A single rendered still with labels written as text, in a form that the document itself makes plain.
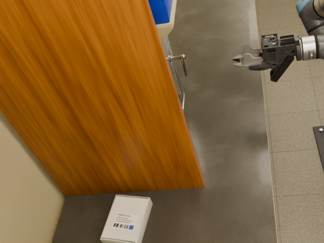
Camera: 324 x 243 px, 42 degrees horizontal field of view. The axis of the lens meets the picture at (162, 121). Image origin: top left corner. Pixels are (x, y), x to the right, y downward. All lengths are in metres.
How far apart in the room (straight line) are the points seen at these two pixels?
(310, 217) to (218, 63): 1.02
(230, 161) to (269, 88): 1.61
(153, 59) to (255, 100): 0.68
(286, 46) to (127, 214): 0.72
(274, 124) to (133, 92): 1.78
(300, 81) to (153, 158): 1.90
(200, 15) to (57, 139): 1.07
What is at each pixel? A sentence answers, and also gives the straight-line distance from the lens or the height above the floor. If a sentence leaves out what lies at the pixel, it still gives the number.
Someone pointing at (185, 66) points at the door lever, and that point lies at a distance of 1.45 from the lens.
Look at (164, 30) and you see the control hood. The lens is 1.04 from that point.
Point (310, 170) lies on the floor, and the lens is 2.54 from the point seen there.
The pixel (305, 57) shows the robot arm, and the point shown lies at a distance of 1.41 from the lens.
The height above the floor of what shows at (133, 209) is 0.98.
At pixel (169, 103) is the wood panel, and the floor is 1.33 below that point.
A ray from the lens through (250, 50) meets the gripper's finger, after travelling 1.44.
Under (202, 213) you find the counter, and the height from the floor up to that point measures 0.94.
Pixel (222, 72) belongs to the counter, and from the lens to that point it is 1.74.
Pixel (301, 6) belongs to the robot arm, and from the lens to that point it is 1.53.
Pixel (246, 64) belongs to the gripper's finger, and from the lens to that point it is 1.41.
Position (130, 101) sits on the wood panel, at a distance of 1.10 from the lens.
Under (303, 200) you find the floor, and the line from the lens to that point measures 2.43.
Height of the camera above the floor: 2.07
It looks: 45 degrees down
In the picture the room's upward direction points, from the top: 21 degrees counter-clockwise
